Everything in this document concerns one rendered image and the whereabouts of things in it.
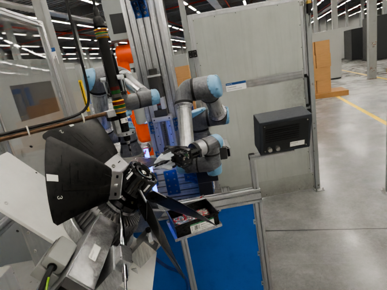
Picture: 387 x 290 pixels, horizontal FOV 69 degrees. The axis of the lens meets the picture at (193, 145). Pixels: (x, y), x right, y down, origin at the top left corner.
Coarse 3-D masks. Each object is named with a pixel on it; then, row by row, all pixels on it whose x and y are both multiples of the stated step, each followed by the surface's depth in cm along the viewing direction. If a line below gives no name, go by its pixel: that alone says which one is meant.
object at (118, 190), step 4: (112, 172) 89; (116, 172) 90; (120, 172) 92; (112, 176) 89; (120, 176) 92; (112, 180) 89; (116, 180) 91; (120, 180) 92; (112, 184) 89; (120, 184) 93; (112, 188) 89; (116, 188) 91; (120, 188) 93; (112, 192) 89; (116, 192) 91; (120, 192) 92; (112, 196) 89; (116, 196) 91; (120, 196) 93
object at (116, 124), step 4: (108, 112) 97; (112, 112) 98; (108, 116) 97; (112, 116) 98; (116, 116) 99; (108, 120) 99; (112, 120) 98; (116, 120) 99; (112, 124) 101; (116, 124) 99; (116, 128) 100; (120, 128) 101; (116, 132) 100; (120, 132) 101; (124, 132) 101; (128, 132) 100; (132, 132) 101; (120, 136) 101
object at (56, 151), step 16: (48, 144) 71; (64, 144) 75; (48, 160) 69; (64, 160) 73; (80, 160) 78; (96, 160) 83; (64, 176) 72; (80, 176) 76; (96, 176) 82; (48, 192) 66; (64, 192) 71; (80, 192) 76; (96, 192) 81; (64, 208) 70; (80, 208) 75
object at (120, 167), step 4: (116, 156) 102; (112, 160) 101; (116, 160) 101; (120, 160) 101; (108, 164) 99; (116, 164) 100; (120, 164) 100; (124, 164) 101; (112, 168) 99; (116, 168) 99; (120, 168) 100
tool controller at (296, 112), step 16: (272, 112) 142; (288, 112) 140; (304, 112) 137; (256, 128) 142; (272, 128) 136; (288, 128) 138; (304, 128) 138; (256, 144) 149; (272, 144) 141; (288, 144) 142; (304, 144) 143
